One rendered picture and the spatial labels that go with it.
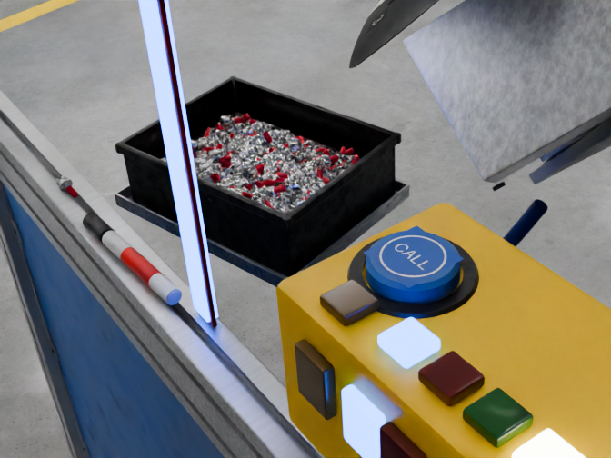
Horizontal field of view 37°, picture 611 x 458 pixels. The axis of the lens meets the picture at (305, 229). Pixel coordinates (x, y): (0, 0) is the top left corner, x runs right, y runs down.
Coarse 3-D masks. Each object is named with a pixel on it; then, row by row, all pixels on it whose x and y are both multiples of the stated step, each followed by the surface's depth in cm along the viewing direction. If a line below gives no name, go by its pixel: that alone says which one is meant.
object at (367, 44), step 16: (400, 0) 87; (416, 0) 84; (432, 0) 81; (368, 16) 94; (400, 16) 85; (416, 16) 82; (368, 32) 89; (384, 32) 86; (400, 32) 83; (368, 48) 86; (352, 64) 87
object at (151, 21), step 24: (144, 0) 54; (144, 24) 55; (168, 72) 55; (168, 96) 56; (168, 120) 58; (168, 144) 60; (192, 216) 62; (192, 240) 63; (192, 264) 65; (192, 288) 67
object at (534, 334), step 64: (512, 256) 39; (320, 320) 37; (384, 320) 37; (448, 320) 36; (512, 320) 36; (576, 320) 36; (384, 384) 34; (512, 384) 33; (576, 384) 33; (320, 448) 42; (448, 448) 32; (512, 448) 31; (576, 448) 31
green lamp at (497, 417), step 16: (480, 400) 32; (496, 400) 32; (512, 400) 32; (464, 416) 32; (480, 416) 32; (496, 416) 32; (512, 416) 32; (528, 416) 31; (480, 432) 31; (496, 432) 31; (512, 432) 31
